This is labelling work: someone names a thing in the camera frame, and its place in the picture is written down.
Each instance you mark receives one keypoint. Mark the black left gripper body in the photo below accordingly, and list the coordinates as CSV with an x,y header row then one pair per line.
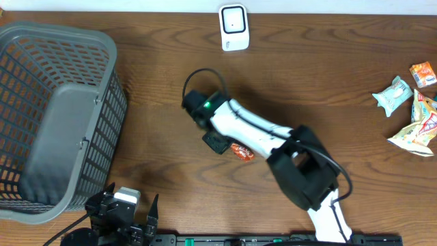
x,y
106,238

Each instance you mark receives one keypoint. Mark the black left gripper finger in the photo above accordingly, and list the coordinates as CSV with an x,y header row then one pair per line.
x,y
152,216
97,199

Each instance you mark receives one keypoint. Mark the red snack bar wrapper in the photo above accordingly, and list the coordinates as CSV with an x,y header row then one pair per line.
x,y
242,152

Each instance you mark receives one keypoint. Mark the green flushable wipes pack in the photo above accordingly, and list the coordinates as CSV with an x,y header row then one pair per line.
x,y
393,96

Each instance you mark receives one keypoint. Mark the small orange box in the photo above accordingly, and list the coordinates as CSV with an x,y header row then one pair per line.
x,y
423,74

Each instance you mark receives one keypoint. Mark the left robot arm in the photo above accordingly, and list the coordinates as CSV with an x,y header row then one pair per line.
x,y
87,237

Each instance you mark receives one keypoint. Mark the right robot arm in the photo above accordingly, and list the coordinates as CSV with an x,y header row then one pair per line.
x,y
301,166

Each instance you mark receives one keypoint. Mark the white barcode scanner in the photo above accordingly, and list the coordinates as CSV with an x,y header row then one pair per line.
x,y
234,26

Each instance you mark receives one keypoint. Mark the grey plastic shopping basket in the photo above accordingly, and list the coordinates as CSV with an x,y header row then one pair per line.
x,y
62,111

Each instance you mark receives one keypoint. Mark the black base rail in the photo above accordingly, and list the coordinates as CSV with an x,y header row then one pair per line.
x,y
250,240

